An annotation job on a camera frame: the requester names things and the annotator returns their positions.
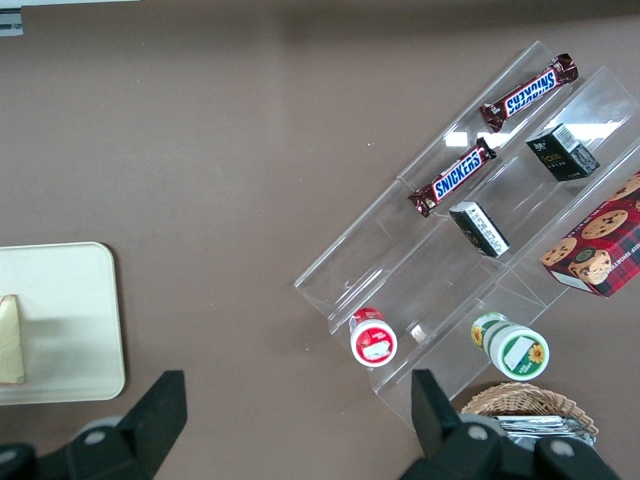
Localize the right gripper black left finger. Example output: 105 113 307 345
0 369 189 480

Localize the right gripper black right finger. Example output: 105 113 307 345
399 369 624 480

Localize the triangle sandwich white bread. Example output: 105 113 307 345
0 293 27 386

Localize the light wicker basket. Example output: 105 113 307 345
459 382 601 446

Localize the cream rectangular tray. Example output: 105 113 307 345
0 241 126 406

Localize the aluminium foil container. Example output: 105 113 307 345
492 414 599 450

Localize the red white yogurt cup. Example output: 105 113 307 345
348 306 399 368

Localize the green sunflower yogurt cup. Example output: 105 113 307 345
469 310 552 382

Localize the clear acrylic tiered shelf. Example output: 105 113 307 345
293 40 640 431

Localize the small black carton box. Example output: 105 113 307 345
524 123 601 183
448 201 512 259

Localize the red tartan cookie box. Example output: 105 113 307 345
539 170 640 299

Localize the Snickers chocolate bar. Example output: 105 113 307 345
407 137 498 220
479 52 581 134

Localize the white grey mount bracket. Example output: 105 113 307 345
0 0 25 39

